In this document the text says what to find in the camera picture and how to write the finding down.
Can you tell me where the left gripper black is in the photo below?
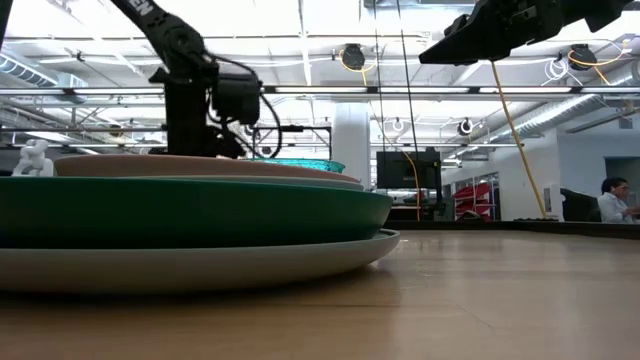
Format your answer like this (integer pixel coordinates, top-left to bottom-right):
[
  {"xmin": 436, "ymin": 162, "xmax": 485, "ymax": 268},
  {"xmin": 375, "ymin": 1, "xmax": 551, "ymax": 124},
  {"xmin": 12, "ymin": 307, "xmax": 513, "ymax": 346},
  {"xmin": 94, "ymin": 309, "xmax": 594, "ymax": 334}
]
[{"xmin": 149, "ymin": 67, "xmax": 249, "ymax": 160}]

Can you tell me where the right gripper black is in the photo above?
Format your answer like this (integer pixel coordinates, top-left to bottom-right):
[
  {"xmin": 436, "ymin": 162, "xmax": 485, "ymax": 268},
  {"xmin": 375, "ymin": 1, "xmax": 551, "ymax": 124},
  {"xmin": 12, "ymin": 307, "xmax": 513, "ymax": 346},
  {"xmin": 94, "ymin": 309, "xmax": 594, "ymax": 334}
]
[{"xmin": 418, "ymin": 0, "xmax": 565, "ymax": 66}]

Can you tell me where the salmon pink plastic plate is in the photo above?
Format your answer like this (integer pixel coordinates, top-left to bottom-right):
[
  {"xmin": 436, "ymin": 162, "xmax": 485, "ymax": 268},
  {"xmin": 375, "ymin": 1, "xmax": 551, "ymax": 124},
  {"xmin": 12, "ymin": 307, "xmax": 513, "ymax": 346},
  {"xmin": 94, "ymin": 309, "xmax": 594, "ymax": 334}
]
[{"xmin": 53, "ymin": 153, "xmax": 361, "ymax": 184}]

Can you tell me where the large green plastic plate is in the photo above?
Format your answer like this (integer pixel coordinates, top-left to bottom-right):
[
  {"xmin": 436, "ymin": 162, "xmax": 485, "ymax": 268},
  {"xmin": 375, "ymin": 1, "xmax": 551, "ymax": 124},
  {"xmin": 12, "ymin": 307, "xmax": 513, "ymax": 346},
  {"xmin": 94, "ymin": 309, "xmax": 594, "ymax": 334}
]
[{"xmin": 0, "ymin": 175, "xmax": 394, "ymax": 250}]

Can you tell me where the small teal transparent plate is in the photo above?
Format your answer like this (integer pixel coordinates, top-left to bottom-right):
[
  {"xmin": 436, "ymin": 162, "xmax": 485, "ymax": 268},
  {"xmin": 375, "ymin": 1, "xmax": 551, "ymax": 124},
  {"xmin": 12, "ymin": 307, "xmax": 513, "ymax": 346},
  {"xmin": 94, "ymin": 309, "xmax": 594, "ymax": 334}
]
[{"xmin": 247, "ymin": 157, "xmax": 346, "ymax": 175}]

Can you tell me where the black monitor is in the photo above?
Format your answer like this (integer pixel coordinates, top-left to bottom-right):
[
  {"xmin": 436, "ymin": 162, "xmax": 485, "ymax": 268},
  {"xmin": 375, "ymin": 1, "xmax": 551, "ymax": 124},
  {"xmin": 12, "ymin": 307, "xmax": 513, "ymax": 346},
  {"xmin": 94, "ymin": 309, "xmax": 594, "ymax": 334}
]
[{"xmin": 375, "ymin": 147, "xmax": 443, "ymax": 190}]

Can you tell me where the large grey plastic plate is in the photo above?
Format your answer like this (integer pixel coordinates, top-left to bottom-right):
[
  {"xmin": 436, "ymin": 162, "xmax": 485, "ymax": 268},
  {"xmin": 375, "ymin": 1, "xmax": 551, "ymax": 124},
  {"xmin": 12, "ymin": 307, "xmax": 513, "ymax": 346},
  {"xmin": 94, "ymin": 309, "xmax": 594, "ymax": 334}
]
[{"xmin": 0, "ymin": 228, "xmax": 401, "ymax": 295}]

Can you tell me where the white round pillar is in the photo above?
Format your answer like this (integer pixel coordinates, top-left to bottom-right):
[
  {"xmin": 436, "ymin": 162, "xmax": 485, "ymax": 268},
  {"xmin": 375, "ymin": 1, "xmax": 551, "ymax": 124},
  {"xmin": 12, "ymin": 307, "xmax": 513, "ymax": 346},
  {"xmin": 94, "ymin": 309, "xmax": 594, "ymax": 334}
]
[{"xmin": 332, "ymin": 102, "xmax": 372, "ymax": 191}]

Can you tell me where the white robot figure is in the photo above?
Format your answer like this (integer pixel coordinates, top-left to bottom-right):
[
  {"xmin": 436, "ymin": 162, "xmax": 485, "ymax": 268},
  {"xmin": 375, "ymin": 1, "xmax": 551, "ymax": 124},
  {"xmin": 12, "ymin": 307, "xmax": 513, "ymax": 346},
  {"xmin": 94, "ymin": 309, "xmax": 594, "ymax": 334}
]
[{"xmin": 12, "ymin": 138, "xmax": 55, "ymax": 177}]

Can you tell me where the red storage rack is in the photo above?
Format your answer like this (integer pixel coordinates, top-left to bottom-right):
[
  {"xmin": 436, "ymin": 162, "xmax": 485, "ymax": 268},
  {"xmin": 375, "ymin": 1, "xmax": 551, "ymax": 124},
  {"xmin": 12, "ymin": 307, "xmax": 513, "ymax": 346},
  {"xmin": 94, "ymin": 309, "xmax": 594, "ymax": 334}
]
[{"xmin": 452, "ymin": 182, "xmax": 494, "ymax": 221}]

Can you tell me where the black office chair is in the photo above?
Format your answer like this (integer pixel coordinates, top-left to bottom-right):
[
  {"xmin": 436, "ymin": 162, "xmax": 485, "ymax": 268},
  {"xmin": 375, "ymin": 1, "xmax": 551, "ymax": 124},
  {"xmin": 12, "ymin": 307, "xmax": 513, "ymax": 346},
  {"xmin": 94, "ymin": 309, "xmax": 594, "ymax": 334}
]
[{"xmin": 559, "ymin": 187, "xmax": 604, "ymax": 224}]

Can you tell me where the person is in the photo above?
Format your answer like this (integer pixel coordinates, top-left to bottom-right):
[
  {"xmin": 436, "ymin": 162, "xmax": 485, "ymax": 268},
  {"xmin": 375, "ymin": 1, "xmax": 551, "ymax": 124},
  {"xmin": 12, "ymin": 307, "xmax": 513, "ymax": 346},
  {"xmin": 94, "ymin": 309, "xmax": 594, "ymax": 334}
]
[{"xmin": 597, "ymin": 176, "xmax": 640, "ymax": 225}]

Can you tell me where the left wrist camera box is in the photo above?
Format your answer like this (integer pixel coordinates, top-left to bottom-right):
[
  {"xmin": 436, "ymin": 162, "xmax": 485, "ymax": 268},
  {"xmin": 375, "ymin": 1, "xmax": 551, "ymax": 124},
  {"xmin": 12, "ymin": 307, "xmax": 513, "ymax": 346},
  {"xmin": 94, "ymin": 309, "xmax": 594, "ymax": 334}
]
[{"xmin": 212, "ymin": 72, "xmax": 262, "ymax": 126}]

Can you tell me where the black background rig frame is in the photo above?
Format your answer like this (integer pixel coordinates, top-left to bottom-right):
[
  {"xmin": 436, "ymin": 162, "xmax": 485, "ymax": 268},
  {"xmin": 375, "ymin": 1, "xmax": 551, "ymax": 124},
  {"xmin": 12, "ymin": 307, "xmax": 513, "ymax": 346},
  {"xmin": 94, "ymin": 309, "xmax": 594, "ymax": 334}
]
[{"xmin": 251, "ymin": 124, "xmax": 334, "ymax": 162}]

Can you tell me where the yellow hanging cable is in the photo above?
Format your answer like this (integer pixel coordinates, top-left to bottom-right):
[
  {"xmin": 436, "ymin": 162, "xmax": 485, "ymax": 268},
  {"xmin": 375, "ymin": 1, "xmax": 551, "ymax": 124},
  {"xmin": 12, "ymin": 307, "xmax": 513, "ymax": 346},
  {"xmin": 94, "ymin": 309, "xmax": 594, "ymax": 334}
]
[{"xmin": 490, "ymin": 60, "xmax": 549, "ymax": 219}]

